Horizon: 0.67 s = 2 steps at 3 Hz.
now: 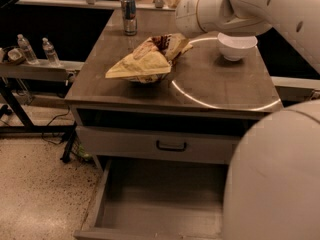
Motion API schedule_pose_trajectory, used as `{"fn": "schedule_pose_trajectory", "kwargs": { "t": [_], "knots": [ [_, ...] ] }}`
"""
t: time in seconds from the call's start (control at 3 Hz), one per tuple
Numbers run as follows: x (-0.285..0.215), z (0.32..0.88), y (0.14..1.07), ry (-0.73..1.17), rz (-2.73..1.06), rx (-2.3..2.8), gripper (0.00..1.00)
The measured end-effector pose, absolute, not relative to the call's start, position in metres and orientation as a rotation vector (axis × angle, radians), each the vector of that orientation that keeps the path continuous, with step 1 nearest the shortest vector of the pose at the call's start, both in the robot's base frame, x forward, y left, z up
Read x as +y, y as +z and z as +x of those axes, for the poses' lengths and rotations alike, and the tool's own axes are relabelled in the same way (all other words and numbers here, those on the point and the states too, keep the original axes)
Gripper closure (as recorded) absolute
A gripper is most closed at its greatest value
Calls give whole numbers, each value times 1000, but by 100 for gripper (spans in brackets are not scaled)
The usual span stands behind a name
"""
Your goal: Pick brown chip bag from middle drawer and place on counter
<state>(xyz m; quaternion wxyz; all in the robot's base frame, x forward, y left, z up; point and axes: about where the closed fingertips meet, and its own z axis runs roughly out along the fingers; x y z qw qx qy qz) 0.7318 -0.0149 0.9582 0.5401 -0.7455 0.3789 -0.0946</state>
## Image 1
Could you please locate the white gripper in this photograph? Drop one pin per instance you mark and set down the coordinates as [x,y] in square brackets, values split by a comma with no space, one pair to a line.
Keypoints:
[186,15]

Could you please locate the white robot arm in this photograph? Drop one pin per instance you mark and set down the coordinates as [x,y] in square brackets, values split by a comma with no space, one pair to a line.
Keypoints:
[272,191]

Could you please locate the open middle drawer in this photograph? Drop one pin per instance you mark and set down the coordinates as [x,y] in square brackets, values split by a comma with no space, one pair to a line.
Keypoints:
[141,199]

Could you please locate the right clear water bottle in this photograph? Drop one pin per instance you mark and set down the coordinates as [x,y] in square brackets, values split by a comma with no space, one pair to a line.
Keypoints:
[50,52]

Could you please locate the clear water bottle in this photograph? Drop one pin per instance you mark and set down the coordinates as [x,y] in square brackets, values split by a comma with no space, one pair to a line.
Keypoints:
[50,52]
[27,50]

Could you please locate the white ceramic bowl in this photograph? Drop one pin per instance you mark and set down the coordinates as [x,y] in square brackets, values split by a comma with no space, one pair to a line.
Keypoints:
[235,48]

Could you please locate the grey side bench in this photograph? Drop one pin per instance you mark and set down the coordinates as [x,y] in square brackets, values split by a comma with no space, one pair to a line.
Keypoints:
[42,71]

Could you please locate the grey drawer cabinet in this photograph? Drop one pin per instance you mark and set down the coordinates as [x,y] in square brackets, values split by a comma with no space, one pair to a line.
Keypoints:
[204,93]

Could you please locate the blue silver drink can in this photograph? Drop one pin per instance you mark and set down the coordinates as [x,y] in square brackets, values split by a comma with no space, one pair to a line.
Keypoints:
[128,8]

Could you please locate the brown chip bag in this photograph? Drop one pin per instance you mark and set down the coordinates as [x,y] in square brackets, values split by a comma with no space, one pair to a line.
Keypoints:
[152,60]

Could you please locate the closed upper drawer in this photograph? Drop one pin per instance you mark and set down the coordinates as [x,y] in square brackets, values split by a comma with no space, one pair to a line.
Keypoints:
[201,148]

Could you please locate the black drawer handle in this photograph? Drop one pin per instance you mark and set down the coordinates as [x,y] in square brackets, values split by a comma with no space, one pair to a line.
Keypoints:
[171,148]

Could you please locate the small brown bowl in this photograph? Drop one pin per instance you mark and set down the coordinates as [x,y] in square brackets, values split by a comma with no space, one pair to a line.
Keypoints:
[11,55]

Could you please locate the left clear water bottle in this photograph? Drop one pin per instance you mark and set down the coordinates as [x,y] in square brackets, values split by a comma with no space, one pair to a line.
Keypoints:
[27,50]

